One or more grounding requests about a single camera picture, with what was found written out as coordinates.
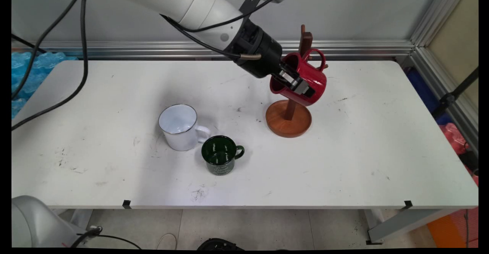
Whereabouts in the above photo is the aluminium corner frame profile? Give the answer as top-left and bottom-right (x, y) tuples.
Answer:
(411, 0), (479, 155)

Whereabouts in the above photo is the black round floor object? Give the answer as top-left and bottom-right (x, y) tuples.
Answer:
(197, 238), (245, 251)

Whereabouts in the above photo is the red plastic bag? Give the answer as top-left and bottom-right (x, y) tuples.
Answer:
(439, 123), (479, 186)

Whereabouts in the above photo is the dark green enamel mug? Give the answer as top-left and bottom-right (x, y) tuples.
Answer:
(201, 135), (245, 176)

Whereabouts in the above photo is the blue box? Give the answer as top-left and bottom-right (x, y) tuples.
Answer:
(406, 69), (452, 126)

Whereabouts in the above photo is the black tripod pole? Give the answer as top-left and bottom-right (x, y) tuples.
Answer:
(432, 67), (479, 119)

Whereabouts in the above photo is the blue bubble wrap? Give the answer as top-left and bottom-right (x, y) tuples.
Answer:
(11, 52), (79, 119)

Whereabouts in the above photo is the long aluminium frame rail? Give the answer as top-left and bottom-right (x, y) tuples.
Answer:
(11, 40), (415, 60)

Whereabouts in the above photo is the red enamel mug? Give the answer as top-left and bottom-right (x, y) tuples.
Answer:
(269, 49), (328, 107)

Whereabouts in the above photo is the black floor cable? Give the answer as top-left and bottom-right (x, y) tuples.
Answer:
(71, 226), (142, 249)

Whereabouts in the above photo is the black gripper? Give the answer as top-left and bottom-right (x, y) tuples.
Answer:
(232, 18), (317, 99)

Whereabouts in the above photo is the brown wooden mug tree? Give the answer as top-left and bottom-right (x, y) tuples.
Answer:
(265, 24), (329, 138)

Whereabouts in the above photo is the thin black background cable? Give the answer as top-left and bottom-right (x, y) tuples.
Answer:
(11, 34), (47, 54)

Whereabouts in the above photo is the white enamel mug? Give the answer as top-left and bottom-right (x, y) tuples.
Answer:
(158, 104), (211, 152)

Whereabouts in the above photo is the black camera cable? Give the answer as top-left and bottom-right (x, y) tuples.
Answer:
(11, 0), (286, 101)

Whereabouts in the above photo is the red floor mat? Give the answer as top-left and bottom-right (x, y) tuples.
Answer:
(449, 207), (479, 249)

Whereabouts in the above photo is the grey table leg with foot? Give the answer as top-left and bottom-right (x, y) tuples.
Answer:
(363, 208), (459, 245)

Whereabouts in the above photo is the orange floor object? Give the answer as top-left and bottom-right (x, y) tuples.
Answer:
(426, 214), (468, 249)

